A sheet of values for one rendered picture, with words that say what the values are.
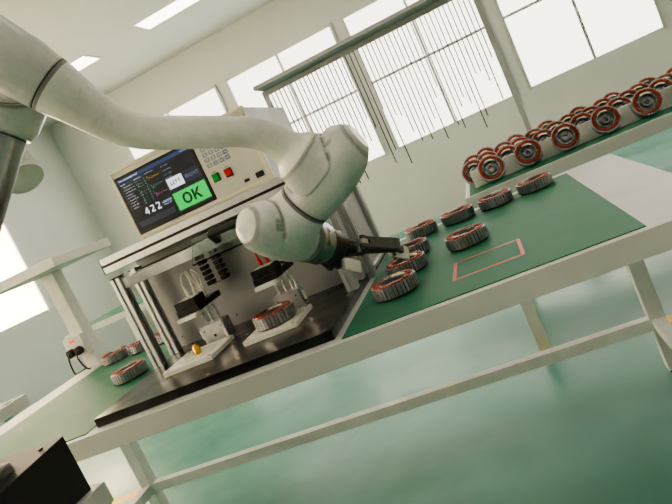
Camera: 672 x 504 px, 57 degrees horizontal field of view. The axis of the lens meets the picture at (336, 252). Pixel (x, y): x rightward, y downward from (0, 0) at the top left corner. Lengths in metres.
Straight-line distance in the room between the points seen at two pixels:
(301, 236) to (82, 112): 0.43
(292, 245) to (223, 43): 7.38
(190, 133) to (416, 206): 6.91
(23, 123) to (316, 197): 0.56
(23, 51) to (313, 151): 0.49
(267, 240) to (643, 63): 7.18
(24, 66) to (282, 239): 0.50
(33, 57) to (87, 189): 8.38
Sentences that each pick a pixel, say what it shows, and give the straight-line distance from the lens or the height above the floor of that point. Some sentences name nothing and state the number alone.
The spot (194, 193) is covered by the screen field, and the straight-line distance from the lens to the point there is 1.70.
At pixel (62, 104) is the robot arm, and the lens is 1.13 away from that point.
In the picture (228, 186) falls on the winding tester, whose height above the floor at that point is 1.15.
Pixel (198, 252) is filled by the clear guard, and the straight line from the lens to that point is 1.43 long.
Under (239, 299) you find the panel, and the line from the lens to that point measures 1.86.
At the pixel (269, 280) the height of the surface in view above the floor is 0.88.
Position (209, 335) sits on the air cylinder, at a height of 0.79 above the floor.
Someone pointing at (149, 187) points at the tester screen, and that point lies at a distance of 1.76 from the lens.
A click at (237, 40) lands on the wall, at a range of 8.38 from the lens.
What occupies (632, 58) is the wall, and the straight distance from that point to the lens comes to 8.03.
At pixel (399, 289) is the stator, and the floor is 0.77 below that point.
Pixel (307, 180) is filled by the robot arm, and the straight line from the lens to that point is 1.08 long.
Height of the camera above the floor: 1.07
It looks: 7 degrees down
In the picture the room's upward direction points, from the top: 25 degrees counter-clockwise
